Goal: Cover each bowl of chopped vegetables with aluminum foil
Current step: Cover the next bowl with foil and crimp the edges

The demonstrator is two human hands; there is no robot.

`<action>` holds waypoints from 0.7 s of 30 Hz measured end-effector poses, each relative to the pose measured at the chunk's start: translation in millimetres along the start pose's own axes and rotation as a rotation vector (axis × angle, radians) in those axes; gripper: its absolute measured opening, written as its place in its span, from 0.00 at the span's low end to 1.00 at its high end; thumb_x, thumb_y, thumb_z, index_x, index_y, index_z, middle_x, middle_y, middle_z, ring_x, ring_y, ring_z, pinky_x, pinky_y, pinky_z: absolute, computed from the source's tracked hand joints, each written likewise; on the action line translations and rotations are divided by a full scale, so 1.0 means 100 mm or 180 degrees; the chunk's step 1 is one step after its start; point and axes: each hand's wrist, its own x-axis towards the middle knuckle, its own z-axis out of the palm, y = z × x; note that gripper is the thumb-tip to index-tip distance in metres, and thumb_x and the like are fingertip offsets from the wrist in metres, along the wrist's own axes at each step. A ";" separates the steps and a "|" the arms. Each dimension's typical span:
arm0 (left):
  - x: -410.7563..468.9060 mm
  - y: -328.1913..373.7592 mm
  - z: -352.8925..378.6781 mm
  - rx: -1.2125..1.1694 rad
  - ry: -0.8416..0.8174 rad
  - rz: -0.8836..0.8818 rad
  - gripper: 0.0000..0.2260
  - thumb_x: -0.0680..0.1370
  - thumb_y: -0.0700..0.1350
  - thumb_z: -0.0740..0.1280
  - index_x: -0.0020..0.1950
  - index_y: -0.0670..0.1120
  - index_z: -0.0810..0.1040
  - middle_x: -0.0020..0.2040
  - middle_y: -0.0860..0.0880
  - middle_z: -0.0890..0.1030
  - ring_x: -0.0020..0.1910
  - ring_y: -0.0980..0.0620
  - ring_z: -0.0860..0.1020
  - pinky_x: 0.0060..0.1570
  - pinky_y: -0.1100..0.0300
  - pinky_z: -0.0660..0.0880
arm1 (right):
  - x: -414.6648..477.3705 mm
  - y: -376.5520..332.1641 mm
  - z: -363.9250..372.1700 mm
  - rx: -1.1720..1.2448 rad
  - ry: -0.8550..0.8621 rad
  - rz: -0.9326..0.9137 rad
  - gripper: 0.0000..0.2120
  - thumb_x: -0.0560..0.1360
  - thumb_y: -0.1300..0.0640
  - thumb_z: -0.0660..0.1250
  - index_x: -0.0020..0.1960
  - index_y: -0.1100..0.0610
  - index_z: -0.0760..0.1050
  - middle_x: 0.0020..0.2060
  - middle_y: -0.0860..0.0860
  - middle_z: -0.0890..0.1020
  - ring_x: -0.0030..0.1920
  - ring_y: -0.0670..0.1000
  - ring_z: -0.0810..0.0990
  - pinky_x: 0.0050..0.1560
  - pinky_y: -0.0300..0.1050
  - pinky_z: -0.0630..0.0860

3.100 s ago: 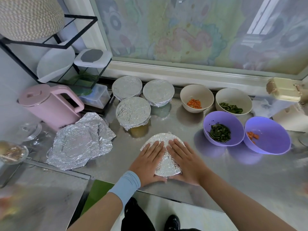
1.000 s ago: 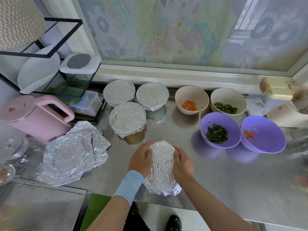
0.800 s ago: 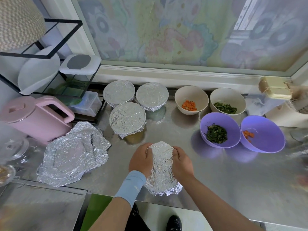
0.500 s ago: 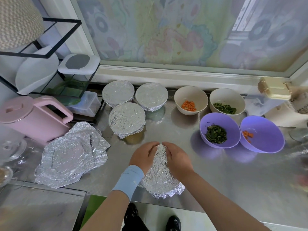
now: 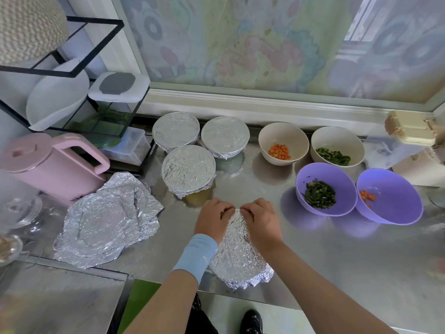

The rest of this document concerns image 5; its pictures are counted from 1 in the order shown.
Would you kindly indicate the person's left hand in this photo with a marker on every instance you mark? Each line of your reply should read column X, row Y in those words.
column 214, row 220

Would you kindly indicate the person's right hand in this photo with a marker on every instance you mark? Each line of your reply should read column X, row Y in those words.
column 263, row 224

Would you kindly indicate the foil-covered bowl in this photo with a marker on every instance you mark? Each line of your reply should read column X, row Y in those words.
column 240, row 261
column 188, row 169
column 176, row 130
column 224, row 135

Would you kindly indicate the purple bowl chopped greens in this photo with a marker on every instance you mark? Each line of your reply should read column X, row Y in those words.
column 327, row 176

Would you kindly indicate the white bowl carrot pieces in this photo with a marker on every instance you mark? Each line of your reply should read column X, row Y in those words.
column 284, row 137

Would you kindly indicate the stack of aluminium foil sheets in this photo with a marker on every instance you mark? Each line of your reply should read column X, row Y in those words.
column 108, row 219

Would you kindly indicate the beige bowl with greens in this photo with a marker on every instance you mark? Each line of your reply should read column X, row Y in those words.
column 337, row 141

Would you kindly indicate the purple bowl carrot pieces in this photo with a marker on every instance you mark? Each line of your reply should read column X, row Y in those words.
column 393, row 198

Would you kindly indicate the person's left forearm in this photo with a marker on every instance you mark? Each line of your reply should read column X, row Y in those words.
column 163, row 306

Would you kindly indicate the person's right forearm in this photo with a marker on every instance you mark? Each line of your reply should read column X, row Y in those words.
column 327, row 295

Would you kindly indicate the stainless steel countertop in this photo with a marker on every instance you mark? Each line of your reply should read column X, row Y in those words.
column 361, row 261

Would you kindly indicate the light blue wristband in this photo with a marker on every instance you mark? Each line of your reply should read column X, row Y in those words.
column 195, row 256

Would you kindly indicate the black right shoe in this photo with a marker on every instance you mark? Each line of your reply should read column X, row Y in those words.
column 252, row 321

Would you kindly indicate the black trousers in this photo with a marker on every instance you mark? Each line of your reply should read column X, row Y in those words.
column 198, row 320

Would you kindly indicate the green floor mat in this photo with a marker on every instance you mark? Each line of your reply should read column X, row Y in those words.
column 139, row 302

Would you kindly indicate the clear plastic box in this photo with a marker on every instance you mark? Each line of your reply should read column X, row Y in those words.
column 125, row 144

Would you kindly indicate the pink electric kettle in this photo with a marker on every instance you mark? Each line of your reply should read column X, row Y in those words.
column 48, row 167

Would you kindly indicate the cream organiser tray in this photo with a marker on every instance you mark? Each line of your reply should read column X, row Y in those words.
column 427, row 169

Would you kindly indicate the window with cartoon film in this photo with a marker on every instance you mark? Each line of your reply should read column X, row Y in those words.
column 278, row 45

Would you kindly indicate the clear glass jar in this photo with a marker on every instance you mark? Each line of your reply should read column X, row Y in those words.
column 17, row 208

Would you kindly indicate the white plate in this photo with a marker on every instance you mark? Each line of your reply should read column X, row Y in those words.
column 55, row 97

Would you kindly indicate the black metal rack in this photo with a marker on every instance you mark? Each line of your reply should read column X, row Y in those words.
column 111, row 27

